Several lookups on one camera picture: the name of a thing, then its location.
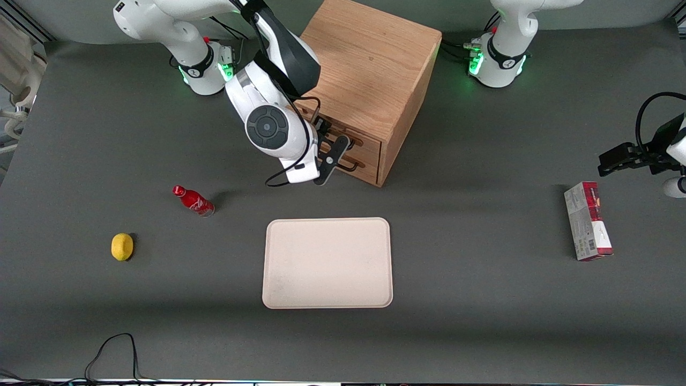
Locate aluminium frame profile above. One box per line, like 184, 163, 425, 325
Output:
0, 0, 57, 43

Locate yellow lemon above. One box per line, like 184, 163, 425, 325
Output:
111, 233, 134, 262

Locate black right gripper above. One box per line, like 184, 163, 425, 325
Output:
312, 114, 352, 186

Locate red tartan cardboard box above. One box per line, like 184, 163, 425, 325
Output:
564, 181, 614, 262

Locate wooden drawer with handled pull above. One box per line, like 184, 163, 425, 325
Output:
295, 102, 382, 164

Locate cream rectangular tray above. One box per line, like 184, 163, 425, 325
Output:
262, 217, 394, 309

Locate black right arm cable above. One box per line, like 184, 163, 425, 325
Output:
230, 0, 323, 188

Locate black right base cables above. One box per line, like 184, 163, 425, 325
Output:
206, 13, 250, 42

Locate wooden drawer cabinet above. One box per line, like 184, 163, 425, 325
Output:
292, 0, 443, 187

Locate black cable on table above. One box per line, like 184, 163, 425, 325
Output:
0, 333, 161, 386

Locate red cola bottle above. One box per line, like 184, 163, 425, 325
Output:
172, 185, 215, 218

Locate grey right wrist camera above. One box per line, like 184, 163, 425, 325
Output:
286, 160, 321, 184

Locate white equipment stand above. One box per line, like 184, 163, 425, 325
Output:
0, 13, 48, 156

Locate black left base cables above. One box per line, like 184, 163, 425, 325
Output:
438, 11, 500, 64

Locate black looped gripper cable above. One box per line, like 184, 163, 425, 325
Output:
636, 92, 686, 156

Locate black base cables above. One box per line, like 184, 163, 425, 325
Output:
206, 13, 250, 42
438, 11, 500, 64

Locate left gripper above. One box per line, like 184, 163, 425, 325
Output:
598, 114, 686, 177

